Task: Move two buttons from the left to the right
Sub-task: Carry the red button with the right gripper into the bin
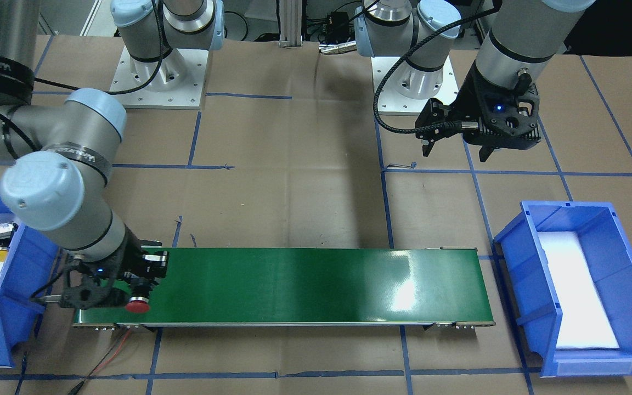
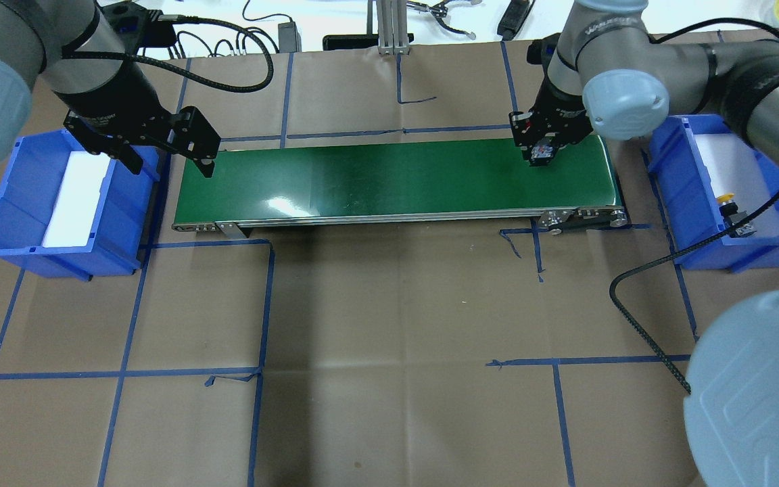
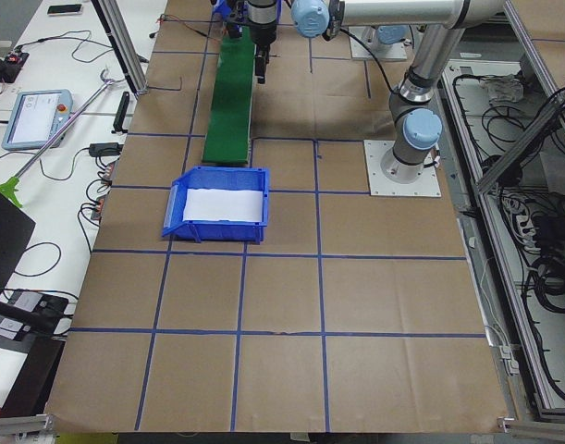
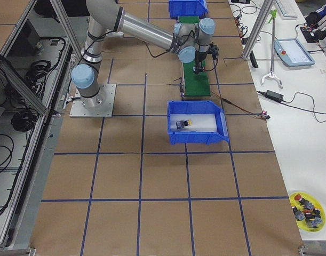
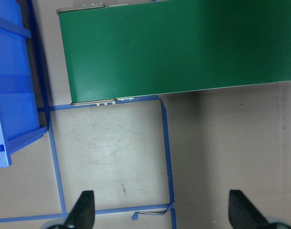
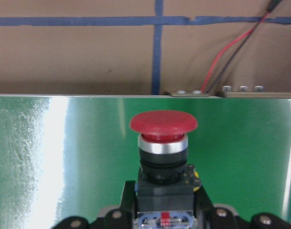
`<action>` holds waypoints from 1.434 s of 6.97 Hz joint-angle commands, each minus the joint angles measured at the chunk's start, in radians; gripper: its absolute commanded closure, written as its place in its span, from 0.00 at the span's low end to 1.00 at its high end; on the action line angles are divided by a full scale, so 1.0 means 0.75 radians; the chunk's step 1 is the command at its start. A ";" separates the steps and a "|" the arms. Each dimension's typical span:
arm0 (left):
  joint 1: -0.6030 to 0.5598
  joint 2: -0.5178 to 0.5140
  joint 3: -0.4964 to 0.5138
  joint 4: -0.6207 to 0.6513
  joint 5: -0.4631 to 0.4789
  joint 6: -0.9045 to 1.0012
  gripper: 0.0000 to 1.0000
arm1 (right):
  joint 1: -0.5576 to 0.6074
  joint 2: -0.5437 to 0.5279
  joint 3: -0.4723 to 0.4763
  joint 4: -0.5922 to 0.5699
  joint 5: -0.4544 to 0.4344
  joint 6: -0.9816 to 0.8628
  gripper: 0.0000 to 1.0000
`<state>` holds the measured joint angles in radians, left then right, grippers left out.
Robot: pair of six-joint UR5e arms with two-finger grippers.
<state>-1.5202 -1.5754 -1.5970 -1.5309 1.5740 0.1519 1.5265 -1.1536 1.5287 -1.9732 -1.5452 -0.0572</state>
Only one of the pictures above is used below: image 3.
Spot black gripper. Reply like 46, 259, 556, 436
248, 18, 278, 84

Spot green conveyor belt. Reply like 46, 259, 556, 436
203, 32, 254, 165

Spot right blue plastic bin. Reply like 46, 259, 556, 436
211, 0, 231, 20

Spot blue plastic bin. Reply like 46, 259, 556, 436
211, 0, 231, 20
162, 166, 270, 243

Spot left blue plastic bin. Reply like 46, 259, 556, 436
162, 166, 270, 243

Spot left white foam pad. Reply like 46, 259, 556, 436
182, 189, 263, 222

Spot black power adapter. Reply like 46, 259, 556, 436
88, 142, 123, 157

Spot black smartphone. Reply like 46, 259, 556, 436
47, 3, 83, 16

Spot teach pendant tablet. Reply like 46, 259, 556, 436
1, 89, 73, 151

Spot reacher grabber tool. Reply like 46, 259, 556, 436
0, 69, 124, 208

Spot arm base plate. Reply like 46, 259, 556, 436
363, 140, 441, 198
349, 27, 412, 61

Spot red black conveyor wires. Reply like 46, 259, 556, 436
157, 13, 218, 41

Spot black braided cable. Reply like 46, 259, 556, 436
337, 27, 403, 96

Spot aluminium frame post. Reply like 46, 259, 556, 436
92, 0, 148, 96

